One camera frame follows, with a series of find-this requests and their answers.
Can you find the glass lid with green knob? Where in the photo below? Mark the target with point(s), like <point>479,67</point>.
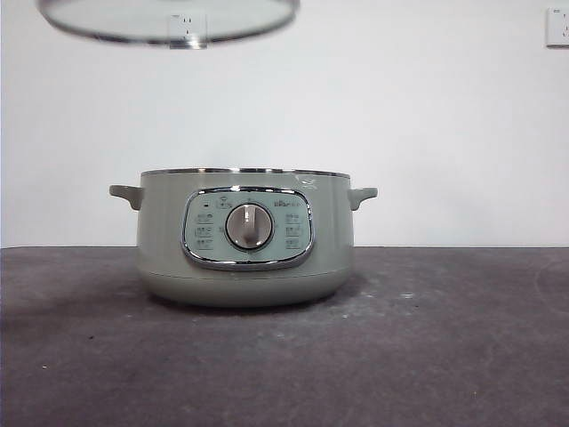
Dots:
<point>133,18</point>

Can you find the pale green electric cooking pot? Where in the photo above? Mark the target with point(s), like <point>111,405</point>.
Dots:
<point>160,222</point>

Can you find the white wall socket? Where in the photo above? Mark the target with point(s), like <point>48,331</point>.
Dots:
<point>559,27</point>
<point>195,26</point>

